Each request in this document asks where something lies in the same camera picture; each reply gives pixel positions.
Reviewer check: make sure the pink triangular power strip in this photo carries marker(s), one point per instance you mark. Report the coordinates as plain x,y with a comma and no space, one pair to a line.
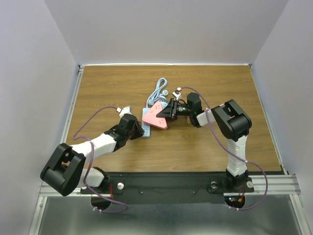
151,117

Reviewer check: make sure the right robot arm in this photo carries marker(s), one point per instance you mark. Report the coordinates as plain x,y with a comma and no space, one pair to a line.
233,122

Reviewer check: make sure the aluminium left rail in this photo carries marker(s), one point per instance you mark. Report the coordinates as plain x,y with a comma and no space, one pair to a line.
71,107

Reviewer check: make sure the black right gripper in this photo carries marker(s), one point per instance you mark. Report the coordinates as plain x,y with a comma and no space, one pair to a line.
167,112

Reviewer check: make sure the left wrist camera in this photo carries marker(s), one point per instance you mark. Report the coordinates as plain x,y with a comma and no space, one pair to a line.
125,110

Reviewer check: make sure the white round power strip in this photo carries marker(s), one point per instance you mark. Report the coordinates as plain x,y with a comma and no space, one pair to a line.
164,104

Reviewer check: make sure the white rectangular power strip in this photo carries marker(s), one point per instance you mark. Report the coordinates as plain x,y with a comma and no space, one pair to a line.
146,127

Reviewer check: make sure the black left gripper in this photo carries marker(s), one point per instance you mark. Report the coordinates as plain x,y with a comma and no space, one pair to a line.
139,130

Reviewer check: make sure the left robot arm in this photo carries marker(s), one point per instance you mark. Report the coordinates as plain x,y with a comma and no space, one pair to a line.
65,171

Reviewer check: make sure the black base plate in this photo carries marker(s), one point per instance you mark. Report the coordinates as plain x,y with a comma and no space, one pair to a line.
172,187

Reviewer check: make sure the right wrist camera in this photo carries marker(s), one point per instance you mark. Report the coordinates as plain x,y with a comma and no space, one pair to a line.
177,93

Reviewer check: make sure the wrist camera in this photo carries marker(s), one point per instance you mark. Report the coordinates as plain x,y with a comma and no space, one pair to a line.
125,110
177,93

